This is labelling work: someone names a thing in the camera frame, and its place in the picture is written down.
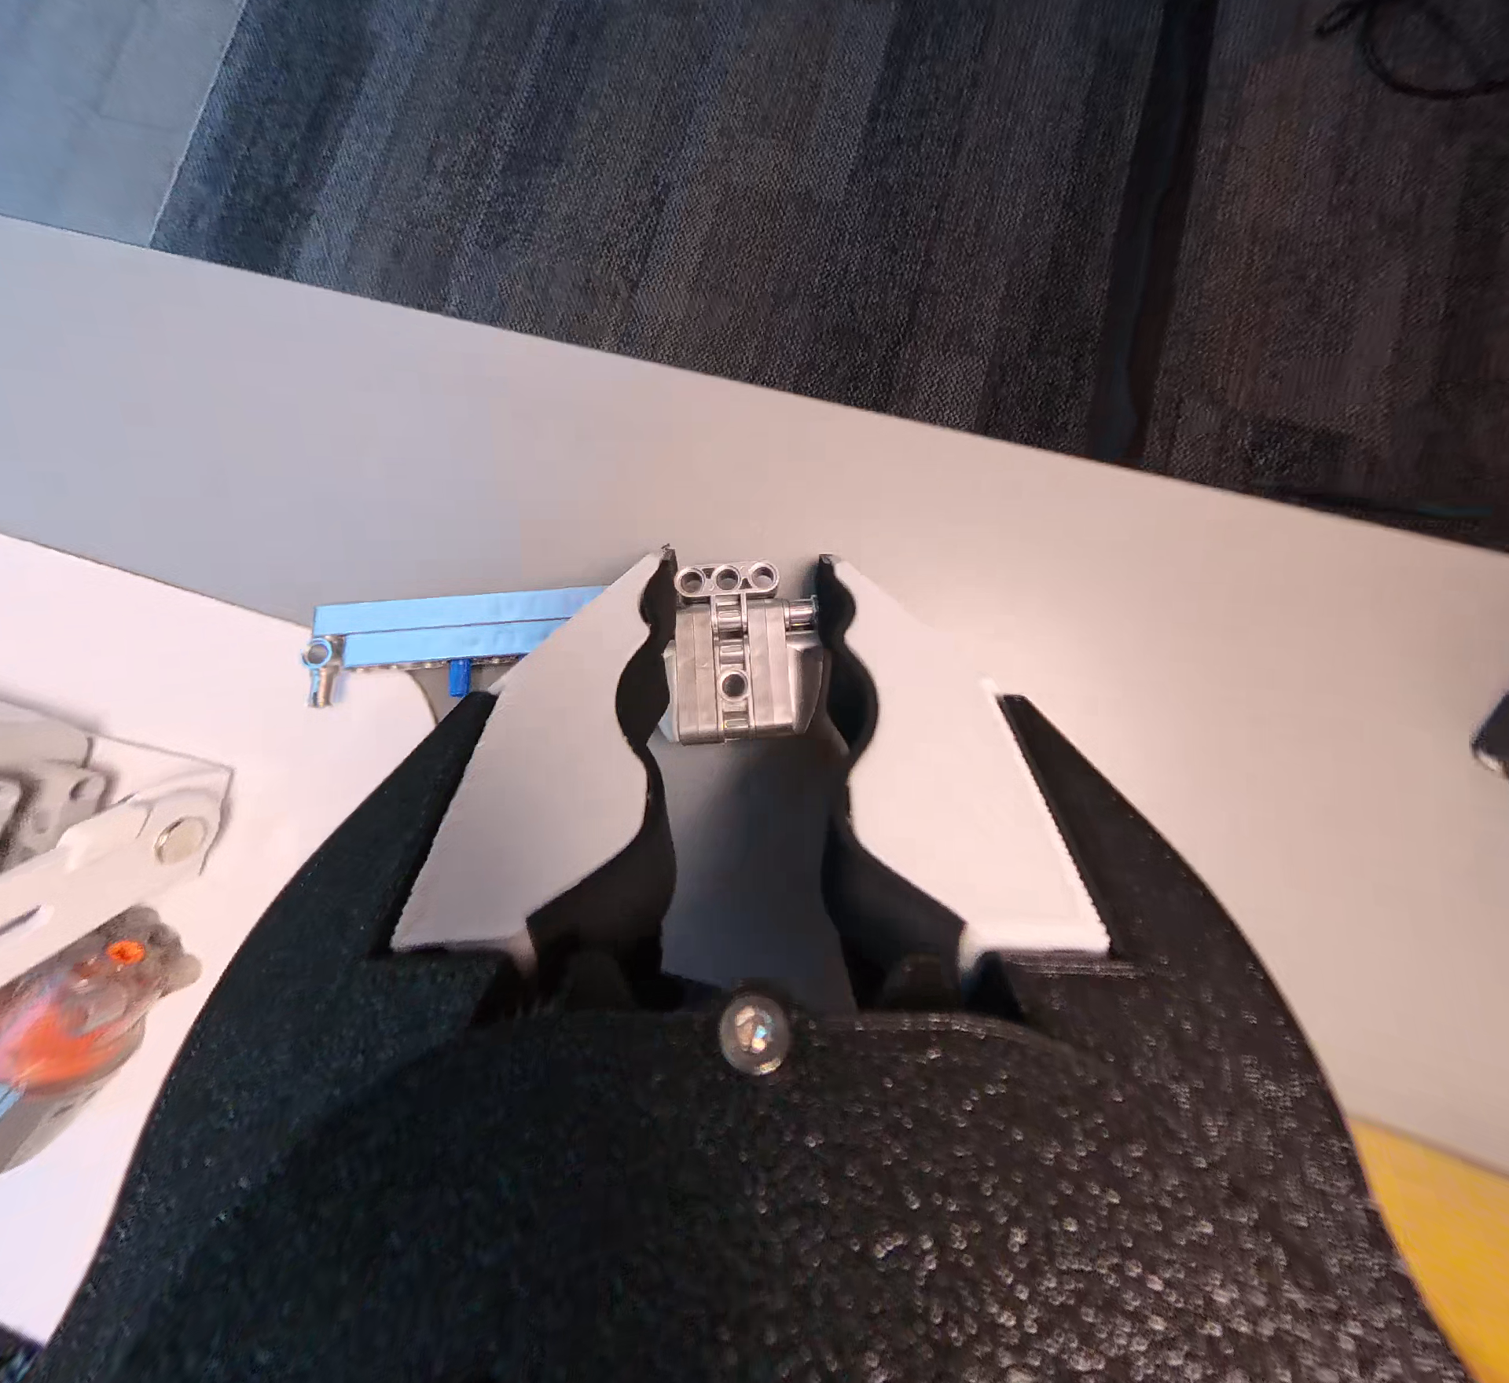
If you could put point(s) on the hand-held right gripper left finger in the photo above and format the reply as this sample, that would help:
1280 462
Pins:
543 805

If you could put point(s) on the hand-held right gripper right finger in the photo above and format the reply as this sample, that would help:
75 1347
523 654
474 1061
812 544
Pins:
967 817

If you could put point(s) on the grey beam with motor block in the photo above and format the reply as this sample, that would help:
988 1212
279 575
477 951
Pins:
743 676

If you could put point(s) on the white document stand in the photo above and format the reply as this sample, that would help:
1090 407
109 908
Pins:
295 794

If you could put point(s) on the grey battery box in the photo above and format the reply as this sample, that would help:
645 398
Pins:
82 1029

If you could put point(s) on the nested yellow empty bins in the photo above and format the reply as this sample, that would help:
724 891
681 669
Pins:
1439 1229

